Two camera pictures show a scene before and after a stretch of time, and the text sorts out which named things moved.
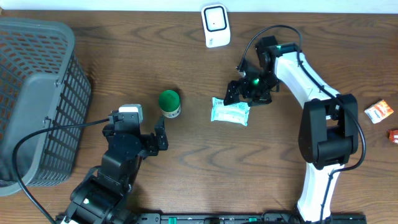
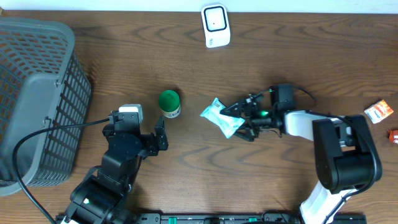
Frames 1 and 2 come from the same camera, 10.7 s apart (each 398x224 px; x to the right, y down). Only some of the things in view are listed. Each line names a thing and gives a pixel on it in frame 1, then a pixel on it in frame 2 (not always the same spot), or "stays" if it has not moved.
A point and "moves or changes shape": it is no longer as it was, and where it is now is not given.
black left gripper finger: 161,134 stays
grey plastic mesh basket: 43,83 stays
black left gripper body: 149,147 stays
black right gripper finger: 232,96 -> 247,132
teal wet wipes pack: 236,112 moves or changes shape
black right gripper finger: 256,101 -> 240,109
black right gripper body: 257,86 -> 259,119
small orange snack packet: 379,111 stays
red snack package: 393,135 stays
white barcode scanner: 216,25 stays
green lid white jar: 170,103 stays
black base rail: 243,218 stays
